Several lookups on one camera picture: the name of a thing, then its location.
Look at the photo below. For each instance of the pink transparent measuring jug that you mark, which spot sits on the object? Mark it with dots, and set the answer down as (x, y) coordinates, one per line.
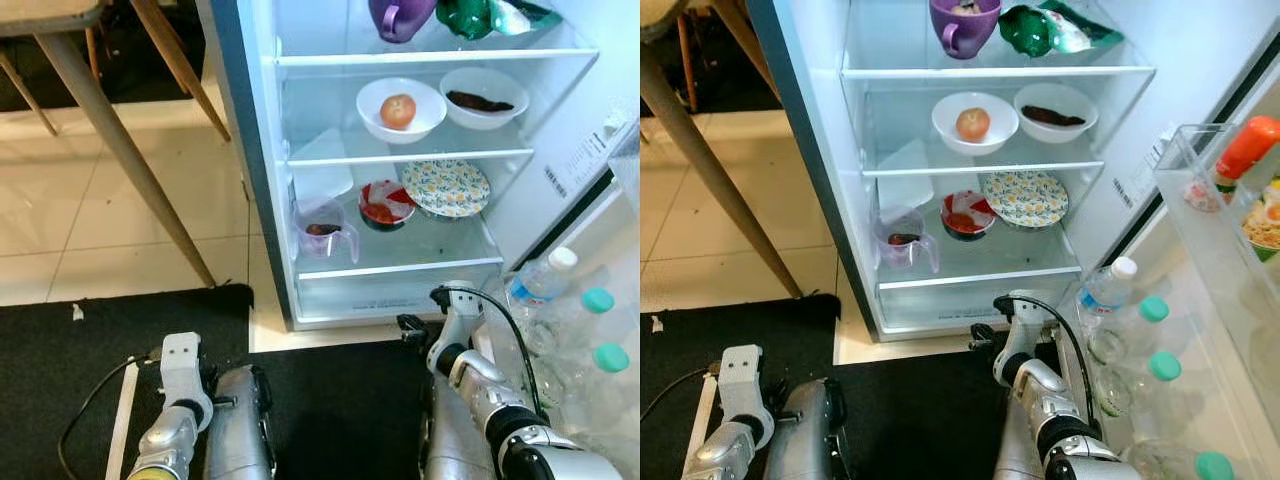
(905, 260)
(325, 250)

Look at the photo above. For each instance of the orange carrot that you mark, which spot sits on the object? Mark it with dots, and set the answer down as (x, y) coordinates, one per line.
(322, 229)
(903, 239)

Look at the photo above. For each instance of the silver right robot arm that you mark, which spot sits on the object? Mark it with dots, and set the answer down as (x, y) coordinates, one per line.
(520, 430)
(1070, 430)

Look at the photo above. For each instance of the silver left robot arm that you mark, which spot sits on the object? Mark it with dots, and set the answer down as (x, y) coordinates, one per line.
(725, 450)
(165, 440)

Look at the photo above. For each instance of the silver fridge body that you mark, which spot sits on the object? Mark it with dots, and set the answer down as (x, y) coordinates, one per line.
(880, 120)
(330, 100)

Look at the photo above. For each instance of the grey left robot leg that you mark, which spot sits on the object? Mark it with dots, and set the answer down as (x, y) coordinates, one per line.
(240, 430)
(810, 440)

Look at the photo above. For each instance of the grey robot leg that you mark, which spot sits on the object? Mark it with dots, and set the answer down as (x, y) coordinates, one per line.
(810, 440)
(1015, 450)
(445, 450)
(240, 430)

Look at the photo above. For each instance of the long white tape strip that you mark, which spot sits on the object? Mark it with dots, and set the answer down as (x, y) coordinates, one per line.
(122, 420)
(700, 430)

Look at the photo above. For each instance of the black floor mat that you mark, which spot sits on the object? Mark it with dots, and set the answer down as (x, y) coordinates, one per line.
(330, 400)
(900, 410)

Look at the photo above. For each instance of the grey right robot leg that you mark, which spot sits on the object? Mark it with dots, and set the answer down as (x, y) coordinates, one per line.
(1015, 450)
(445, 450)

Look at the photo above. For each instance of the white cap water bottle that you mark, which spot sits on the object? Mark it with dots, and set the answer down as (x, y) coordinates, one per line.
(1105, 295)
(540, 285)

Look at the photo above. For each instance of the floral patterned plate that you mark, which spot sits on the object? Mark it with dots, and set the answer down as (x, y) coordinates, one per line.
(450, 188)
(1028, 198)

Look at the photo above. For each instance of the teal cap clear bottle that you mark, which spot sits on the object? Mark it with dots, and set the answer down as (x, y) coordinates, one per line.
(597, 300)
(1165, 367)
(1214, 467)
(612, 358)
(1153, 309)

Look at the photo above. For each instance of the white bowl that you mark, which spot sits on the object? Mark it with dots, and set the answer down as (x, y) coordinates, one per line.
(1055, 132)
(485, 118)
(425, 120)
(1000, 135)

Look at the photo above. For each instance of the red apple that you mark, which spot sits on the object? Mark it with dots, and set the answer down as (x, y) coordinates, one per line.
(973, 125)
(398, 111)

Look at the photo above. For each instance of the dark brown food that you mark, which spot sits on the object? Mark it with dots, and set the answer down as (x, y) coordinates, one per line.
(1053, 116)
(480, 102)

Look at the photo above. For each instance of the light wooden table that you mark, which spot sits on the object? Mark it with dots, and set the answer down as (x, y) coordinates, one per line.
(100, 130)
(720, 180)

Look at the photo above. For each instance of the instant noodle packet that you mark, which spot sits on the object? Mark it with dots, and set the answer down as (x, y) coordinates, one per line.
(1265, 215)

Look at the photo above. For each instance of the purple mug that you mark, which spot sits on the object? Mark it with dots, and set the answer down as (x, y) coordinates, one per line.
(400, 18)
(965, 28)

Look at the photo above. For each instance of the green snack bag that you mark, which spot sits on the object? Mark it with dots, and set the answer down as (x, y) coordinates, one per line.
(1040, 30)
(480, 18)

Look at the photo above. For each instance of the red sauce bottle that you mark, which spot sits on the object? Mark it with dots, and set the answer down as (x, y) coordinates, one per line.
(1250, 145)

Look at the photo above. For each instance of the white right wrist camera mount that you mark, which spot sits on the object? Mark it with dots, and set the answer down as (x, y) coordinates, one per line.
(465, 315)
(1028, 325)

